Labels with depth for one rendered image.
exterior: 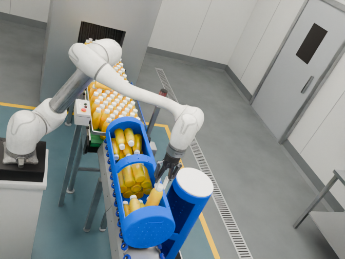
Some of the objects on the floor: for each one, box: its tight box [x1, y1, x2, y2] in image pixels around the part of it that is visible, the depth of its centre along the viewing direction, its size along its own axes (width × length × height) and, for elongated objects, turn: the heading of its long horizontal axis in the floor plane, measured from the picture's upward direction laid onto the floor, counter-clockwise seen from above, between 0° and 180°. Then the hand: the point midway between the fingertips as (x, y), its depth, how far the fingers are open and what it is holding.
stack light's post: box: [146, 106, 161, 137], centre depth 316 cm, size 4×4×110 cm
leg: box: [99, 211, 107, 232], centre depth 282 cm, size 6×6×63 cm
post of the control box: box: [58, 125, 82, 207], centre depth 279 cm, size 4×4×100 cm
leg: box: [83, 177, 103, 232], centre depth 277 cm, size 6×6×63 cm
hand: (161, 182), depth 170 cm, fingers closed on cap, 4 cm apart
